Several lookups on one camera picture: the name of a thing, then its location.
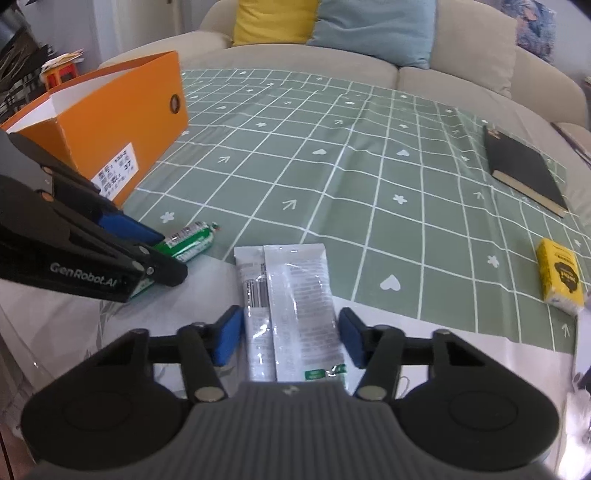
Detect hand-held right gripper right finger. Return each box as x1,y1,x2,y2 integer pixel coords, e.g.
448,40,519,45
339,308,483,401

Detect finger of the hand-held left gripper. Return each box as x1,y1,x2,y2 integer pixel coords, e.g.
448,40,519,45
7,131,165,246
0,175,188,288

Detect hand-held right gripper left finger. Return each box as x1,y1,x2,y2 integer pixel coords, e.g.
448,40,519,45
99,305,245,402

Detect small green packet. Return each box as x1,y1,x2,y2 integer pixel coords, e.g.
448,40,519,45
131,220,220,298

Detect white snack packet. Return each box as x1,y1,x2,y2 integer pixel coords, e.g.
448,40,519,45
234,244,348,388

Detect orange cardboard box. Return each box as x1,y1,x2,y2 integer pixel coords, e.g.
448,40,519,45
0,51,190,208

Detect green checkered tablecloth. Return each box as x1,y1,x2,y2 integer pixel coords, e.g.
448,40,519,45
122,69,587,356

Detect red stool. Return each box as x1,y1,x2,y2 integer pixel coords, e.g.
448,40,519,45
44,65,79,90

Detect stack of papers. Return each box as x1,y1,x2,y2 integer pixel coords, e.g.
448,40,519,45
41,50,85,75

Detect black rack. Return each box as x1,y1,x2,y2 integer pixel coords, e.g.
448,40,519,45
0,28,51,125

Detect small yellow box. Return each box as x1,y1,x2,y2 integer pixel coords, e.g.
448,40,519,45
536,238,586,317

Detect white crumpled paper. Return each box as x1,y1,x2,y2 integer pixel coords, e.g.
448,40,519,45
566,369,591,462

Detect black notebook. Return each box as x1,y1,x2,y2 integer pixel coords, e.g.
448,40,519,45
482,124,570,219

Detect yellow cushion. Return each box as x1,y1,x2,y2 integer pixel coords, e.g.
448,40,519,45
232,0,320,47

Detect beige sofa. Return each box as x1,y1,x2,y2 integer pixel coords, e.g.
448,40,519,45
98,0,591,162

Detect light blue cushion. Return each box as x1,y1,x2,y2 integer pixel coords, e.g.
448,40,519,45
305,0,437,70

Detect blue patterned cushion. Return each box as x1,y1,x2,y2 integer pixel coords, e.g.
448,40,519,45
501,0,557,63

